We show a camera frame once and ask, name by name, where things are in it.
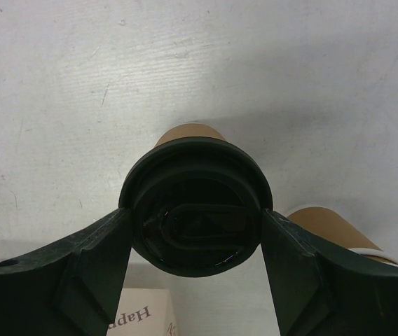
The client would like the stack of brown paper cups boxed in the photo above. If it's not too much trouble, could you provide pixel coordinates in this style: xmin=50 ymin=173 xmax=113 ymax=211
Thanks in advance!
xmin=286 ymin=205 xmax=398 ymax=267

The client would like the printed paper takeout bag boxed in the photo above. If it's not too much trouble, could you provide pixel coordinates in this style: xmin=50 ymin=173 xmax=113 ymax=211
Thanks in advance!
xmin=107 ymin=288 xmax=179 ymax=336

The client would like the brown paper coffee cup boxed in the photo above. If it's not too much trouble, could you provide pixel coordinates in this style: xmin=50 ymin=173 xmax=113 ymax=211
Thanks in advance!
xmin=154 ymin=122 xmax=226 ymax=148

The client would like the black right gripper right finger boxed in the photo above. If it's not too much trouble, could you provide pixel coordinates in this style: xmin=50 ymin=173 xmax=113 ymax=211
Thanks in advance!
xmin=261 ymin=210 xmax=398 ymax=335

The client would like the black plastic cup lid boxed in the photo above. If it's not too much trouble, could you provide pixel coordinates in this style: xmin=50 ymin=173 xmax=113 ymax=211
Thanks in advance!
xmin=118 ymin=136 xmax=273 ymax=278

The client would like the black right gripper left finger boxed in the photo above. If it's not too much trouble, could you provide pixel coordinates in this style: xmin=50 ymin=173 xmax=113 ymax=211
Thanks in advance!
xmin=0 ymin=209 xmax=131 ymax=335

